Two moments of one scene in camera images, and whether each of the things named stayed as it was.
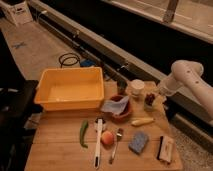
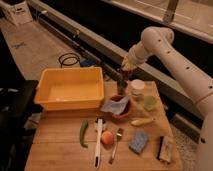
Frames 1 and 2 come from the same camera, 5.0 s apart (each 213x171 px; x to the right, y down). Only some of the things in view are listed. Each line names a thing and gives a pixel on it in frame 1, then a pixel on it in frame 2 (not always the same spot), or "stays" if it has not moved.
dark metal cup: x=122 y=87 stays
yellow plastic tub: x=71 y=89 stays
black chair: x=18 y=112 stays
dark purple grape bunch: x=149 y=98 → x=126 y=75
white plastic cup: x=137 y=87 stays
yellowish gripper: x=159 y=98 → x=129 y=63
